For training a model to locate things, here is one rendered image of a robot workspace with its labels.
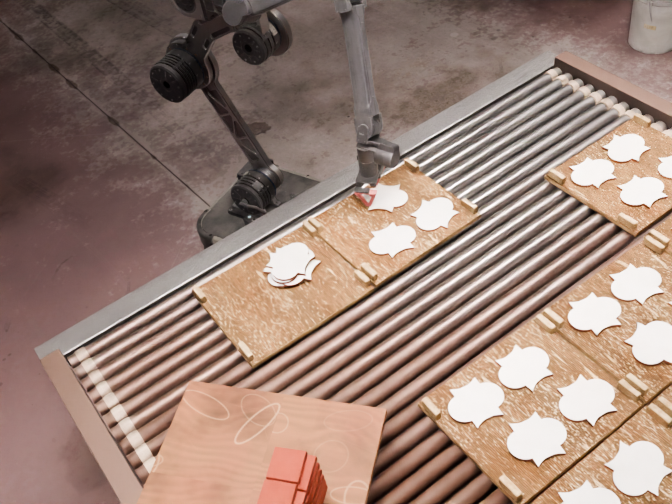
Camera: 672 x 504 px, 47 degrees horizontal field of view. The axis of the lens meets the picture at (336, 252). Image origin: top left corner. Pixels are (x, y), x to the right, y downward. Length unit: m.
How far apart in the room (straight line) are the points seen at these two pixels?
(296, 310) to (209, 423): 0.46
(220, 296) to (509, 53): 2.94
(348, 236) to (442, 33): 2.80
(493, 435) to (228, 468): 0.62
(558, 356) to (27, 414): 2.25
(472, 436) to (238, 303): 0.77
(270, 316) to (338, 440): 0.52
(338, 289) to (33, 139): 3.03
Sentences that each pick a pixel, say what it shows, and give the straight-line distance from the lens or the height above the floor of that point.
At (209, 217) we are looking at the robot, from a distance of 3.59.
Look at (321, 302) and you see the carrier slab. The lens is 2.20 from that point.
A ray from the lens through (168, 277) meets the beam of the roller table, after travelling 2.42.
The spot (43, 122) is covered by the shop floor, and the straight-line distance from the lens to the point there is 5.04.
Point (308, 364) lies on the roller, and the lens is 2.10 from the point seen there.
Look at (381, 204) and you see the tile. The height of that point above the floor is 0.94.
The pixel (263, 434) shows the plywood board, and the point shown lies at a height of 1.04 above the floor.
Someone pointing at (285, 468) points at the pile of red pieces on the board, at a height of 1.21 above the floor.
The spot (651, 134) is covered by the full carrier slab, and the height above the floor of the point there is 0.94.
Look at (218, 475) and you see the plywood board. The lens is 1.84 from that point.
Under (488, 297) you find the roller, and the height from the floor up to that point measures 0.92.
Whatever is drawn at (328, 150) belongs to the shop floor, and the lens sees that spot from 4.17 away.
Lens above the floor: 2.61
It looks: 46 degrees down
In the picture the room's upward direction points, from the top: 11 degrees counter-clockwise
